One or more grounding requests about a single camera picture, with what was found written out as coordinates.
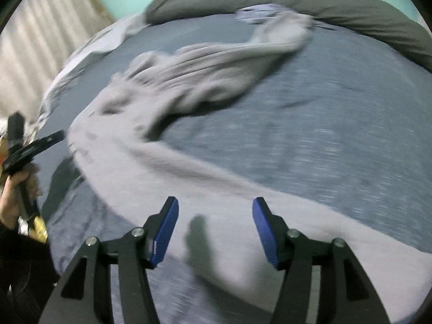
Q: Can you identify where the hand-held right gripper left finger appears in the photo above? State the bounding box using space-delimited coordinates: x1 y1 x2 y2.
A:
39 196 179 324

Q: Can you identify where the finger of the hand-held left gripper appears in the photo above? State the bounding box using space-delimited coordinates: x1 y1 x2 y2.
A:
34 130 65 152

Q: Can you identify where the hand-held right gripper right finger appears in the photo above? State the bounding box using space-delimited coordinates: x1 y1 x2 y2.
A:
252 197 390 324

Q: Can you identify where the person's left forearm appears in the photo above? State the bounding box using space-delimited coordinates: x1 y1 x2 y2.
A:
0 223 61 324

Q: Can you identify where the person's left hand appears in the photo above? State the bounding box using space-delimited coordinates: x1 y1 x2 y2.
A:
0 165 40 227

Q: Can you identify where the light grey quilt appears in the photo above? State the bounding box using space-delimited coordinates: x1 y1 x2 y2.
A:
34 13 149 136

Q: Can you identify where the bed with blue-grey sheet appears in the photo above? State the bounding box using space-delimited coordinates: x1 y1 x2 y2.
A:
44 13 432 324

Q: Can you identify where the small blue-grey cloth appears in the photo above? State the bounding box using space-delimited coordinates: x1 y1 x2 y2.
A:
234 3 287 24

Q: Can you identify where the dark grey rolled duvet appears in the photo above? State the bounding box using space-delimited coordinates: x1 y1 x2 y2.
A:
145 0 432 71

